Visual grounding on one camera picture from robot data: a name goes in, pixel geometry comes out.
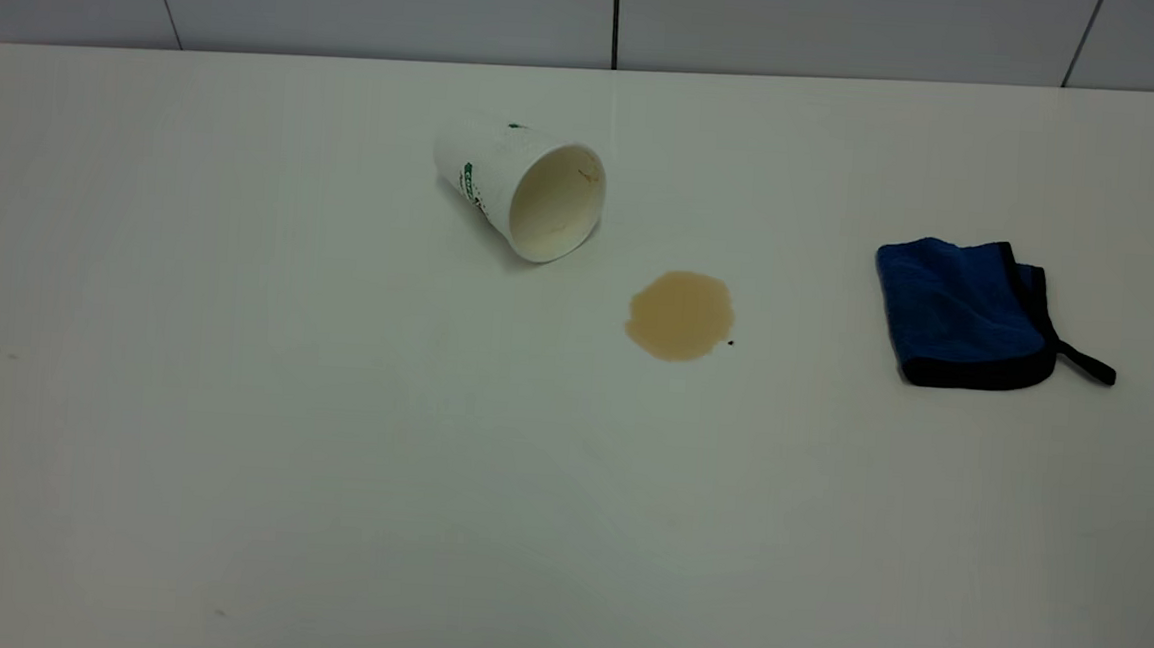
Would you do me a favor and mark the white paper coffee cup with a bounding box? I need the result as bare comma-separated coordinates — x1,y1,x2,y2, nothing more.
427,112,611,268

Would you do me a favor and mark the blue cloth with black trim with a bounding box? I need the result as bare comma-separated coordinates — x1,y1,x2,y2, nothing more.
868,232,1126,400

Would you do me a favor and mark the brown coffee spill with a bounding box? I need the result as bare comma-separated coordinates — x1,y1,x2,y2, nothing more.
622,267,739,366

